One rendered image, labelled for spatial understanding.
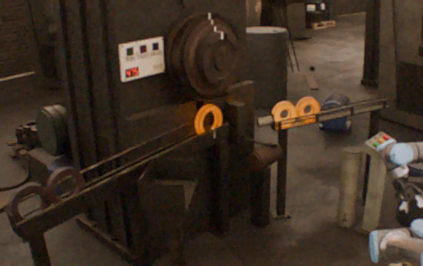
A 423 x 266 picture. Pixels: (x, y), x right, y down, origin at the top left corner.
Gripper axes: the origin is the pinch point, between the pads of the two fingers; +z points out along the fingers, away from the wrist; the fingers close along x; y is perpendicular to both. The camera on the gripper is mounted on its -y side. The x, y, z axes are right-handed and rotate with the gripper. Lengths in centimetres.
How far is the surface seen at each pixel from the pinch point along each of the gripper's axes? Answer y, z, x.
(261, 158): 18, -52, -81
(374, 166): -32, -18, -51
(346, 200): -19, -4, -74
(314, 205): -21, -3, -113
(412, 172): -51, -3, -44
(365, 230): -23, 19, -74
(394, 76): -215, -55, -164
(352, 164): -25, -24, -60
